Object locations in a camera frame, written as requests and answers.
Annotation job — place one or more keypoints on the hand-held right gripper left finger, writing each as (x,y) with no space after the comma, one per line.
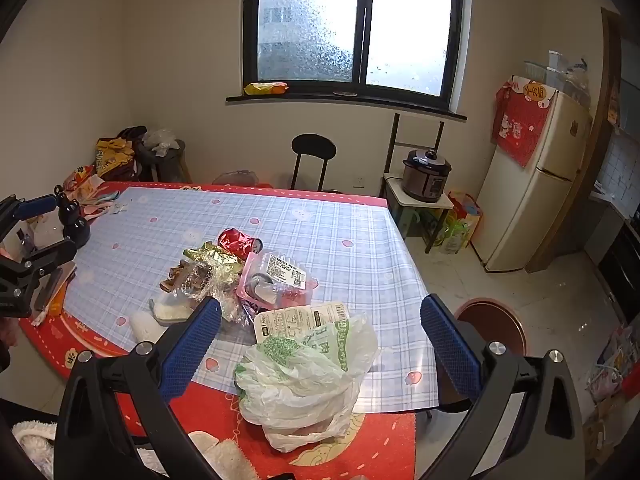
(192,345)

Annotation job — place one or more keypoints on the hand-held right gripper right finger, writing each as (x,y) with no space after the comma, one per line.
(450,347)

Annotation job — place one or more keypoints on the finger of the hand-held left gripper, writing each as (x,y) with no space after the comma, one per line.
(52,254)
(39,206)

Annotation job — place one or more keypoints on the brown red paper bag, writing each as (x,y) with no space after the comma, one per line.
(175,274)

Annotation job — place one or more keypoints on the white container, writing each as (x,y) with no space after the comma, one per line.
(45,227)

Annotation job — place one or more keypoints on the orange flat packet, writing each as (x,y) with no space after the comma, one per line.
(57,306)

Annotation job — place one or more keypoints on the orange snack packets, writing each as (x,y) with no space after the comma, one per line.
(77,178)

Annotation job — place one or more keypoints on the round brown stool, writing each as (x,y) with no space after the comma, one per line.
(495,322)

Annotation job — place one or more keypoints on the pastel folded cloths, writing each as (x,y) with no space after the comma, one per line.
(95,202)

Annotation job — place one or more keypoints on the clear plastic wrap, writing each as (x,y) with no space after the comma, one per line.
(220,287)

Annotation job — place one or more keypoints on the small white wrapper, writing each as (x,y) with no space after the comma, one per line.
(117,207)

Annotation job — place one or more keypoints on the yellow printed bags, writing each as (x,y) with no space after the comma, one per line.
(112,155)

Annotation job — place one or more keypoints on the gold foil wrapper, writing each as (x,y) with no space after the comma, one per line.
(210,255)

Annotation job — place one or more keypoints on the white labelled food tray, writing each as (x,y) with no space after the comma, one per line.
(300,317)

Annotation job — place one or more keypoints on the crushed red can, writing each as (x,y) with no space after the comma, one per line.
(237,242)

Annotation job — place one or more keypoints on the pink plastic tray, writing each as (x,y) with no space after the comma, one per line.
(280,275)

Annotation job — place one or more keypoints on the white green plastic bag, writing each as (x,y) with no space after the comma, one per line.
(300,380)

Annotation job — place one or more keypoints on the green plastic items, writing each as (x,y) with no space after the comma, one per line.
(450,232)

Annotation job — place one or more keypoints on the dark red bag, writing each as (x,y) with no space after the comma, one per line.
(131,135)

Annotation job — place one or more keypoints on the dark bin with plastic bag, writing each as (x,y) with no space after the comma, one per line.
(162,162)

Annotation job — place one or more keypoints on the colourful shopping bag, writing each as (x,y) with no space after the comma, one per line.
(469,210)

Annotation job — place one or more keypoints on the person's white fleece garment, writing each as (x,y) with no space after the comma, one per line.
(32,445)

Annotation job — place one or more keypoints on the blue plaid table cover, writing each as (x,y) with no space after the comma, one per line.
(300,220)

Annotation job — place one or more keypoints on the colourful floor bags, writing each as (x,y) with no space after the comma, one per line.
(615,365)

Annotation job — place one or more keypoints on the cardboard box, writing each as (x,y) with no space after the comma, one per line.
(600,430)

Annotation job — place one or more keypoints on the clear plastic bag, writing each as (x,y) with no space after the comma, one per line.
(235,177)

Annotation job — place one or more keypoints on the brown electric pressure cooker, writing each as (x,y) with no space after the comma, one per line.
(427,175)

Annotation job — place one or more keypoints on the cream refrigerator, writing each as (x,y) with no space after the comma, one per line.
(535,195)

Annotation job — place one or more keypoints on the black oven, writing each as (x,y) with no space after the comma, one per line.
(620,265)

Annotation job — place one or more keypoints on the black round-back chair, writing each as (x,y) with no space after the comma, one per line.
(313,147)

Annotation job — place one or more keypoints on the red printed cloth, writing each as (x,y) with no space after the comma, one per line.
(522,120)

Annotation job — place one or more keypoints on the yellow snack packet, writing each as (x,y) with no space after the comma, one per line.
(265,88)

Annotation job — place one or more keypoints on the clear plastic containers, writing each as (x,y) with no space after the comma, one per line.
(550,67)

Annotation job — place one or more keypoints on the black framed window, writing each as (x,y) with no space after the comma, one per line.
(310,25)

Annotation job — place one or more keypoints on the black frame side table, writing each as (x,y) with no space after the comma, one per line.
(400,190)

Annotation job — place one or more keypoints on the wooden door frame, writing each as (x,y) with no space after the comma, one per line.
(609,50)

